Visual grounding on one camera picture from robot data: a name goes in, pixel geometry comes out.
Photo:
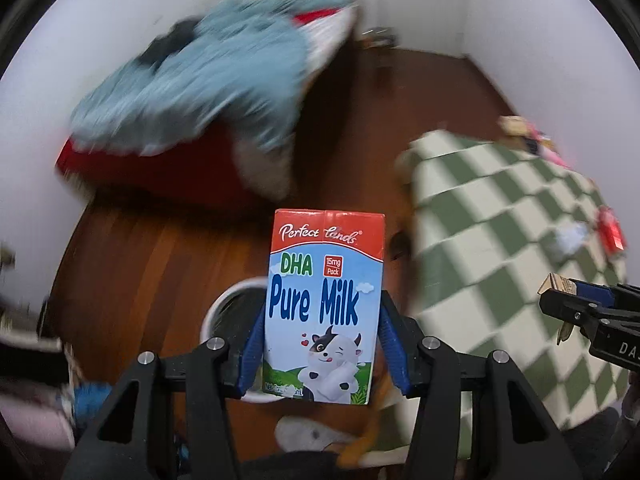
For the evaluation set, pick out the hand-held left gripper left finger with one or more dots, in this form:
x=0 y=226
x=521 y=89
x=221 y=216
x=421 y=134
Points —
x=252 y=350

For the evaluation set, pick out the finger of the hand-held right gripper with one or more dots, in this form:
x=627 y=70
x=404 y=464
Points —
x=595 y=294
x=570 y=307

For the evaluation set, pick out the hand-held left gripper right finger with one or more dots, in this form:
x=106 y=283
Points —
x=392 y=350

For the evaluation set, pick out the brown paper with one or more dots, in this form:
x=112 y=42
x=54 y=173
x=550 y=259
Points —
x=559 y=284

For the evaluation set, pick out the white-rimmed trash bin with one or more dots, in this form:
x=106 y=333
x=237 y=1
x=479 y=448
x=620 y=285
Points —
x=225 y=305

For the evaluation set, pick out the blue milk carton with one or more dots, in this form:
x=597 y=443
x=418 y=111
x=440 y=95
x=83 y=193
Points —
x=322 y=305

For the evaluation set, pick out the white box with blue print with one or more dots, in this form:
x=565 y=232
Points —
x=570 y=240

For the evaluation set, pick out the red soda can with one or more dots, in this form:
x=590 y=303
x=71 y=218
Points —
x=612 y=230

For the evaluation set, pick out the green checkered table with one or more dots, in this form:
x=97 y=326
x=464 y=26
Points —
x=500 y=260

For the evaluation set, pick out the grey slipper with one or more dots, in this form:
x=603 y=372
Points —
x=310 y=435

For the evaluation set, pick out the person's leg in dark pants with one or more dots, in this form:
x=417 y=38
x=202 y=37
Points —
x=300 y=467

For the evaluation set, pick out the blue cloth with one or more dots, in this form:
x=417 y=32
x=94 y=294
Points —
x=90 y=400

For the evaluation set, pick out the wooden bed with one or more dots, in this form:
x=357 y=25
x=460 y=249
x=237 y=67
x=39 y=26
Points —
x=175 y=165

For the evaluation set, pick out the light blue quilt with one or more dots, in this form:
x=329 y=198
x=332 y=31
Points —
x=200 y=90

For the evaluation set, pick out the grey small stool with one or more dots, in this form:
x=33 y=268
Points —
x=382 y=37

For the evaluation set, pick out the dark clothing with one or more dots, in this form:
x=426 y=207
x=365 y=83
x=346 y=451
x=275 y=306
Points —
x=167 y=42

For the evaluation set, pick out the red blanket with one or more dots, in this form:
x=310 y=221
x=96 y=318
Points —
x=320 y=14

